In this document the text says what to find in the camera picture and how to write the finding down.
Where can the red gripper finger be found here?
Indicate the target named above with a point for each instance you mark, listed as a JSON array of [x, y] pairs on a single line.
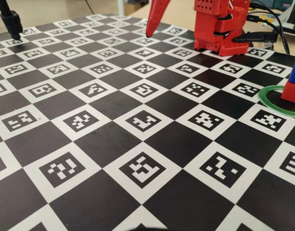
[[155, 16]]

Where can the red cube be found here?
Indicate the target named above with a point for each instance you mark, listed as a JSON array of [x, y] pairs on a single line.
[[292, 92]]

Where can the white table leg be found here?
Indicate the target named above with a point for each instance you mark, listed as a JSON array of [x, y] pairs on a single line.
[[121, 7]]

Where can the black table clamp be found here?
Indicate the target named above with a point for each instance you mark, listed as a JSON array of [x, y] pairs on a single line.
[[258, 37]]

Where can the black white marker mat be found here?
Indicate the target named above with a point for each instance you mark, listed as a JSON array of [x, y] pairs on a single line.
[[113, 134]]

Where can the teal storage box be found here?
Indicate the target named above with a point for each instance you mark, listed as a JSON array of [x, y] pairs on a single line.
[[280, 3]]

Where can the white grey device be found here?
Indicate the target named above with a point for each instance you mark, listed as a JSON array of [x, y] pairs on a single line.
[[292, 19]]

